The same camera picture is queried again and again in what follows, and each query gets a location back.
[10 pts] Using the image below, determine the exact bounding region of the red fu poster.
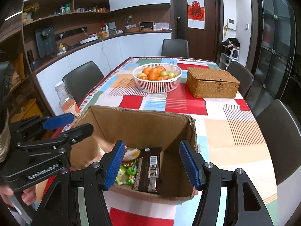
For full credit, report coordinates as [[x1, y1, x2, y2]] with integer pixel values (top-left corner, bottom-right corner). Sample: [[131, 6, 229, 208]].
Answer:
[[187, 0, 205, 30]]

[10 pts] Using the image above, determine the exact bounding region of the dark chair right near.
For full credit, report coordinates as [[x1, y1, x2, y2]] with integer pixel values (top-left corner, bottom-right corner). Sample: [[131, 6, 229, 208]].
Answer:
[[256, 99, 300, 185]]

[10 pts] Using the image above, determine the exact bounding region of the white fruit basket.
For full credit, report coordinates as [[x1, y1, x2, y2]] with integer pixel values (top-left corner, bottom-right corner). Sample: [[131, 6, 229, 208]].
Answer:
[[132, 63, 182, 93]]

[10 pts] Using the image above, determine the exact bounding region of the white intercom panel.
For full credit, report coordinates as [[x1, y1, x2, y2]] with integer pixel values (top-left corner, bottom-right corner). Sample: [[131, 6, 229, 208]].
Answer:
[[227, 18, 237, 31]]

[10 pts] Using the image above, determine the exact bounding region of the black glass cabinet door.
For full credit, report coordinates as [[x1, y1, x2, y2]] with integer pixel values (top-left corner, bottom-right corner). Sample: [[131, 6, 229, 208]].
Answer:
[[252, 0, 296, 115]]

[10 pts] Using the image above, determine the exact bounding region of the person's left hand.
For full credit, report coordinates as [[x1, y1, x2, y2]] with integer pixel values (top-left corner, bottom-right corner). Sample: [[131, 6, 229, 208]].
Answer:
[[0, 184, 37, 206]]

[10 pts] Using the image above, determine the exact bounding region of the white side cart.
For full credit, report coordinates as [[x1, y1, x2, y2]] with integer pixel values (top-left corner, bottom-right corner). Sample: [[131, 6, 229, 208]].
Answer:
[[219, 38, 240, 70]]

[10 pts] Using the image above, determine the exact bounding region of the dark chair right far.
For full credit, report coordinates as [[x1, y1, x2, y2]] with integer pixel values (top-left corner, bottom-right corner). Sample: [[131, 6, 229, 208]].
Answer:
[[227, 61, 254, 98]]

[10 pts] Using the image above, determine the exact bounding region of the brown entrance door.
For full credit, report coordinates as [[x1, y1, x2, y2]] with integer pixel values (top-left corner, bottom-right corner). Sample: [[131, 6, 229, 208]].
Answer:
[[170, 0, 223, 62]]

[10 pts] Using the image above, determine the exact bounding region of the brown cardboard box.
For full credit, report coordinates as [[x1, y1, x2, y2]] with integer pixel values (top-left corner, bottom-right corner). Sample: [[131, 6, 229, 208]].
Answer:
[[70, 106, 198, 205]]

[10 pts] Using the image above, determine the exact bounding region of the woven wicker box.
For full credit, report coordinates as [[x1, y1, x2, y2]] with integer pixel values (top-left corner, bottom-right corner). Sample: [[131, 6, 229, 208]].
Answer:
[[186, 67, 240, 98]]

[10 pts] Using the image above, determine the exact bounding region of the dark brown snack packet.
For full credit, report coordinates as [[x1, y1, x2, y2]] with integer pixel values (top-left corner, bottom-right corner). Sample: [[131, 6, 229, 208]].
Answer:
[[133, 147, 162, 194]]

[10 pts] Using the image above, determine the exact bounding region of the colourful patchwork tablecloth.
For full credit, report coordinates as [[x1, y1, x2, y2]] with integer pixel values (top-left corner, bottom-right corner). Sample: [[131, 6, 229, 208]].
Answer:
[[79, 57, 278, 225]]

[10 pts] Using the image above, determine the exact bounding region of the pink drink bottle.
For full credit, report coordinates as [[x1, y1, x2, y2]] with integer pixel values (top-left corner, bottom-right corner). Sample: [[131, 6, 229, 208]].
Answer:
[[55, 81, 81, 120]]

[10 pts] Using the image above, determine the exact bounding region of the green wrapped candy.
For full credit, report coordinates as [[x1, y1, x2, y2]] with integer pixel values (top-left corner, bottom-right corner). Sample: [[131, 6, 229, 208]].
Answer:
[[115, 160, 137, 186]]

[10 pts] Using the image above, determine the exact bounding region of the dark chair left side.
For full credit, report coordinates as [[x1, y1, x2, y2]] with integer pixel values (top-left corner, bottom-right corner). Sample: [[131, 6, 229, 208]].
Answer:
[[62, 61, 104, 103]]

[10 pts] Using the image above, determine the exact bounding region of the dark chair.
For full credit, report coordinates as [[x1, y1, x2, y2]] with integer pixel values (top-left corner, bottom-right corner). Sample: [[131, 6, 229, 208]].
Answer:
[[256, 99, 300, 185], [62, 61, 104, 103], [227, 61, 254, 98]]

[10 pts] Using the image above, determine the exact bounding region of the dark chair far end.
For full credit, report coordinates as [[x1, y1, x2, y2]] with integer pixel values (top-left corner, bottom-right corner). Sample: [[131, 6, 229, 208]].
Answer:
[[161, 39, 189, 58]]

